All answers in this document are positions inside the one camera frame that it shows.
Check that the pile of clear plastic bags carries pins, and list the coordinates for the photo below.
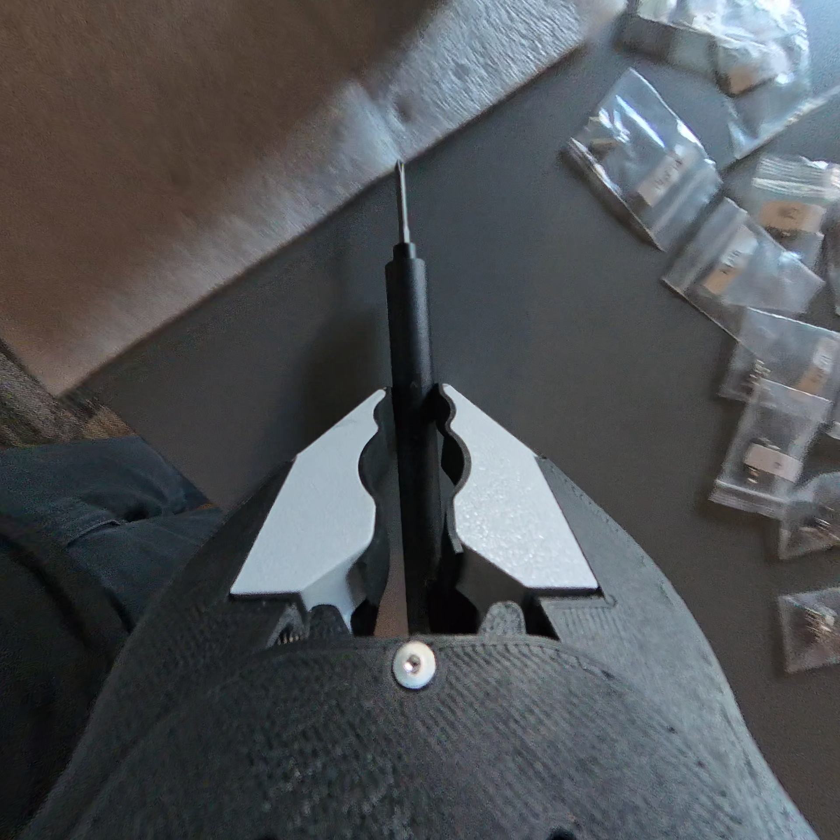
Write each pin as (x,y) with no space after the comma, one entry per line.
(646,157)

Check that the person's black shirt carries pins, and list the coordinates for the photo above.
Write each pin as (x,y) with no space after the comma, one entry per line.
(33,689)

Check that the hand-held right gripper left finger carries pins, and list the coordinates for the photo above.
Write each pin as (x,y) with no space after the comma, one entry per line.
(308,525)

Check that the large white foam block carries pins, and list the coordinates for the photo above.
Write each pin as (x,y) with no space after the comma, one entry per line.
(197,164)

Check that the black electric screwdriver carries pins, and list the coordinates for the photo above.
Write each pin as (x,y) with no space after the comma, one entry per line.
(410,328)

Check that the person's leg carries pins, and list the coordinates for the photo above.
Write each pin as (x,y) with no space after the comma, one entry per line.
(98,485)

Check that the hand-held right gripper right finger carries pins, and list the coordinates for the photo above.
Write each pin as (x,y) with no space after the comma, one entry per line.
(518,518)

